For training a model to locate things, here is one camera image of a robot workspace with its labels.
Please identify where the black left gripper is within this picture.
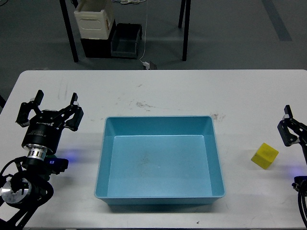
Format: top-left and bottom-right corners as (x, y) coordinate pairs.
(16, 90), (84, 154)

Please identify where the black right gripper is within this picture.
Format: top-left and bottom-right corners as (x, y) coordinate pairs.
(277, 105), (307, 162)

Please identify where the yellow cube block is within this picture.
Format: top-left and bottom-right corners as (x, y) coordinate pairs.
(251, 143), (279, 170)

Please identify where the green block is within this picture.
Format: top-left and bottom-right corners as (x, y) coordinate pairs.
(44, 155), (58, 177)

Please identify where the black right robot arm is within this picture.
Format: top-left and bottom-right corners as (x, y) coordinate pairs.
(277, 105), (307, 228)

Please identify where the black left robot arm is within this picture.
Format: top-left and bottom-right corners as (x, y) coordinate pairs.
(0, 90), (83, 230)

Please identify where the black base box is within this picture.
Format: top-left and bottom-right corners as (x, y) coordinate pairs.
(80, 21), (116, 58)

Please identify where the dark grey storage bin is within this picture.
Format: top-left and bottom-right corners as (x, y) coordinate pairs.
(111, 23), (142, 59)

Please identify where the cream plastic crate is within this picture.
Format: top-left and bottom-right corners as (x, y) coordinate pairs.
(74, 0), (115, 40)

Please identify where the white power adapter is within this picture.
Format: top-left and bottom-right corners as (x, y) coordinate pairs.
(142, 61), (150, 70)

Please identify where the black left table leg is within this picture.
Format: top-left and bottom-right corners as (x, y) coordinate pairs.
(59, 0), (79, 63)

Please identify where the black table leg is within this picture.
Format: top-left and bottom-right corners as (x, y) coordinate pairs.
(178, 0), (186, 28)
(59, 0), (79, 63)
(182, 0), (191, 61)

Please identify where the blue plastic bin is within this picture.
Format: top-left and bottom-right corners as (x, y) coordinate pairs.
(94, 116), (225, 205)

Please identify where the black right table leg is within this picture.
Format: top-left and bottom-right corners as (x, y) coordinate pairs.
(182, 0), (191, 61)

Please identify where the black rear table leg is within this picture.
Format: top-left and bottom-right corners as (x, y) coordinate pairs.
(178, 0), (186, 28)

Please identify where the white hanging cable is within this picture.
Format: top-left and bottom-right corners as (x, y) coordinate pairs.
(140, 0), (148, 63)

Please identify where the white coiled cable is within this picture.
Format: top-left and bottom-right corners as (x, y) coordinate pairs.
(112, 0), (147, 6)

